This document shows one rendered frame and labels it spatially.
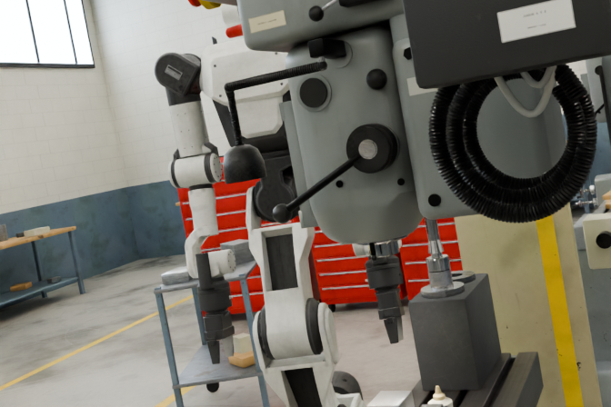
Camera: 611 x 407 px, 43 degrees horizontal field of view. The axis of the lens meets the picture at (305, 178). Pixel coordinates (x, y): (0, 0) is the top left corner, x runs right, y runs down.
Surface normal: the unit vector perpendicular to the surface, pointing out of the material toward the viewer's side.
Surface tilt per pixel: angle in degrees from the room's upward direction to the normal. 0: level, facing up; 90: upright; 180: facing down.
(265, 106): 90
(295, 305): 66
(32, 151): 90
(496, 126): 90
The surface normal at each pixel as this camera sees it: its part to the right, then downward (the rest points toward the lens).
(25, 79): 0.90, -0.14
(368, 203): -0.33, 0.43
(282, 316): -0.25, -0.32
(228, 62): -0.20, 0.09
